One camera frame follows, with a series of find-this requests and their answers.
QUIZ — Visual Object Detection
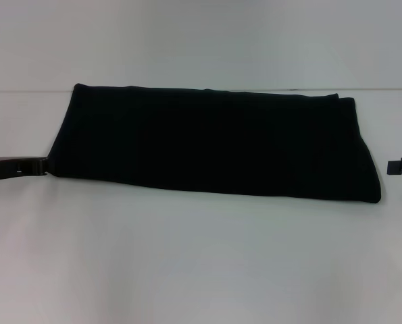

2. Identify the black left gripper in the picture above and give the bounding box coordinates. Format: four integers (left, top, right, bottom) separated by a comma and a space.
0, 156, 49, 184

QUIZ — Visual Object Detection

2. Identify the black shirt with FREE print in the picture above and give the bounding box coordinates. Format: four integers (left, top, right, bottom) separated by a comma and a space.
47, 82, 382, 206

